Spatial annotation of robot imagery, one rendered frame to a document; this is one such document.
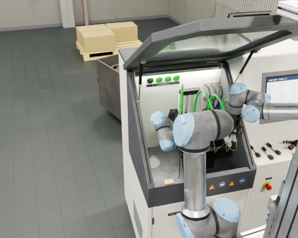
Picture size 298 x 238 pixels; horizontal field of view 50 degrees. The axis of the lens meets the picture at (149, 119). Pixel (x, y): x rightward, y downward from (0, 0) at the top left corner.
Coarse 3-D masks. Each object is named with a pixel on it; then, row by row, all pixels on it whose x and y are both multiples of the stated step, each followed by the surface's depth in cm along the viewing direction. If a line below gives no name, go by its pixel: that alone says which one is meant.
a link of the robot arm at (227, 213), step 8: (216, 200) 135; (224, 200) 135; (232, 200) 136; (216, 208) 130; (224, 208) 131; (232, 208) 132; (216, 216) 129; (224, 216) 128; (232, 216) 128; (240, 216) 134; (216, 224) 128; (224, 224) 129; (232, 224) 130; (216, 232) 130; (224, 232) 132; (232, 232) 133
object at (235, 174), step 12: (240, 168) 201; (180, 180) 191; (216, 180) 196; (228, 180) 199; (156, 192) 188; (168, 192) 191; (180, 192) 194; (216, 192) 202; (228, 192) 205; (156, 204) 194
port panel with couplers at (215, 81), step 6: (204, 78) 220; (210, 78) 222; (216, 78) 223; (204, 84) 223; (210, 84) 224; (216, 84) 225; (204, 90) 225; (210, 90) 227; (216, 90) 228; (204, 96) 228; (210, 96) 228; (204, 102) 231; (216, 102) 233; (204, 108) 233; (216, 108) 236
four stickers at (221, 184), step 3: (234, 180) 200; (240, 180) 202; (243, 180) 203; (219, 183) 198; (222, 183) 199; (231, 183) 201; (234, 183) 202; (210, 186) 198; (213, 186) 198; (219, 186) 200; (222, 186) 200
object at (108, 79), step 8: (112, 56) 419; (96, 64) 411; (104, 64) 394; (112, 64) 425; (104, 72) 401; (112, 72) 384; (104, 80) 408; (112, 80) 390; (104, 88) 415; (112, 88) 397; (104, 96) 422; (112, 96) 404; (120, 96) 386; (104, 104) 430; (112, 104) 411; (120, 104) 393; (112, 112) 418; (120, 112) 400
